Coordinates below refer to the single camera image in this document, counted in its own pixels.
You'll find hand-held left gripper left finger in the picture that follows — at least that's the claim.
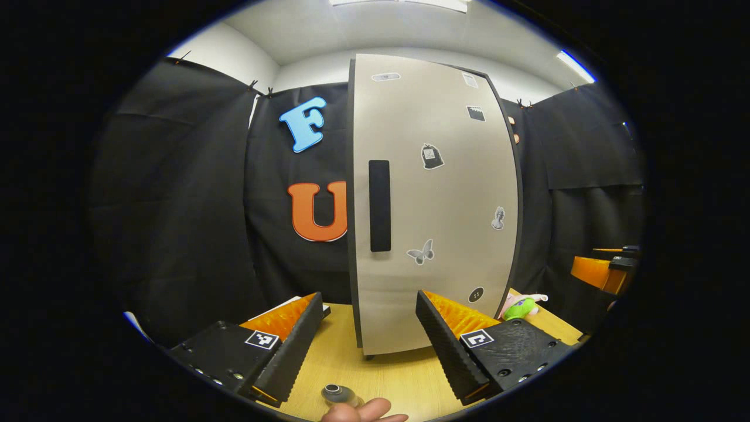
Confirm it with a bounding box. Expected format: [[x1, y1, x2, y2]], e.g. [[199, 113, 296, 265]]
[[167, 292, 325, 408]]

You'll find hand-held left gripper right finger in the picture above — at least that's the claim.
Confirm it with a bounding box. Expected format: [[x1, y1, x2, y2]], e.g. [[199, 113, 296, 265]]
[[416, 290, 576, 407]]

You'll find silver printed bottle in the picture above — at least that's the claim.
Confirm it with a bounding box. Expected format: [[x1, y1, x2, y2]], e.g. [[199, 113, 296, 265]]
[[321, 384, 364, 408]]

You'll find dark grey cabinet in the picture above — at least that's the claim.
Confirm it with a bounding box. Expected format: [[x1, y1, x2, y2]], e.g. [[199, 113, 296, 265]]
[[346, 53, 525, 360]]

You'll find black door handle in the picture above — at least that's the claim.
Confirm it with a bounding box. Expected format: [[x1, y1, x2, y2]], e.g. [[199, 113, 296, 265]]
[[368, 159, 391, 253]]

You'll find white photo booklet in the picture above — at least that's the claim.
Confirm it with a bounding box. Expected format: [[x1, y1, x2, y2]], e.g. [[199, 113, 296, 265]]
[[249, 295, 332, 322]]

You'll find pink star plush toy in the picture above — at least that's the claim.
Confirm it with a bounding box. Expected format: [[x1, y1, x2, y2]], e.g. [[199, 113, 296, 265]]
[[501, 293, 548, 321]]

